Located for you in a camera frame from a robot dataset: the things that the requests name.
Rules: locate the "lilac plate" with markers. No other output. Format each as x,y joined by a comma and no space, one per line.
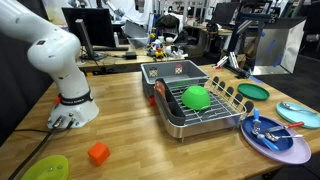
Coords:
300,151

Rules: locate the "green plastic bowl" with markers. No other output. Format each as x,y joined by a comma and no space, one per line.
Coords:
196,97

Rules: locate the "black keyboard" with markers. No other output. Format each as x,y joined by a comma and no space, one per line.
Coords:
110,48

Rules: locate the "white goggles headset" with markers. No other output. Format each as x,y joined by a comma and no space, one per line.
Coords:
176,51

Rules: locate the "white cup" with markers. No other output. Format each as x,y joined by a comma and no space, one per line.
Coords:
169,39

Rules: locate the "lime green bowl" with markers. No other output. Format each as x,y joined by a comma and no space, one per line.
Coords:
45,170

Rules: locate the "background dark monitor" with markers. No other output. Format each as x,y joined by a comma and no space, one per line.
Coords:
225,13

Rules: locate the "dark green plate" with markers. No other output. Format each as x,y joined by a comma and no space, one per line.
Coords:
253,91

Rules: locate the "grey plastic bin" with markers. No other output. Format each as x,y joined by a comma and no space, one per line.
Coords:
166,70

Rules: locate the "large silver spoon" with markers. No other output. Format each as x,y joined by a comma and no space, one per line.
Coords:
288,106

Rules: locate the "black backpack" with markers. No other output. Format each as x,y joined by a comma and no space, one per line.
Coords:
167,21

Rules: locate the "yellow rubber duck toy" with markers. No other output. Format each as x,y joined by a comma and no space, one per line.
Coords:
159,53

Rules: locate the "small silver spoon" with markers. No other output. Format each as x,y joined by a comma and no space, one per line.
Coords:
274,137

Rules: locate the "orange cube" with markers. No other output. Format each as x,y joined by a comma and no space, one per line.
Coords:
98,153

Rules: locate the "teal plate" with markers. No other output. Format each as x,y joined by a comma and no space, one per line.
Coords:
300,120

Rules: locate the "small red block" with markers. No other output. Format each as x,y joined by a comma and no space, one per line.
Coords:
152,101

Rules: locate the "black aluminium camera stand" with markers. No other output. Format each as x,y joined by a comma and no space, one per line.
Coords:
238,68

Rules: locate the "wooden background desk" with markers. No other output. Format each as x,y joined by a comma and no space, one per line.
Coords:
113,61

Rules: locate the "black computer monitor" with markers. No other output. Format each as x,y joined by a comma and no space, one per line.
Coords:
96,26

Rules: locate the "dark blue plate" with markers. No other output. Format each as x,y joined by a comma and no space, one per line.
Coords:
248,128

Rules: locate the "silver reflective box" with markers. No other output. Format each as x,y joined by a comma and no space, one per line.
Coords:
280,46

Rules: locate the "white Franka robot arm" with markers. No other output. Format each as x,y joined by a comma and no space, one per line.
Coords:
50,50

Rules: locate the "black power adapter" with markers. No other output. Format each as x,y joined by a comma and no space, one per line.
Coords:
130,55

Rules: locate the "clear plastic storage bin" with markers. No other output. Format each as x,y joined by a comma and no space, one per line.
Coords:
136,31

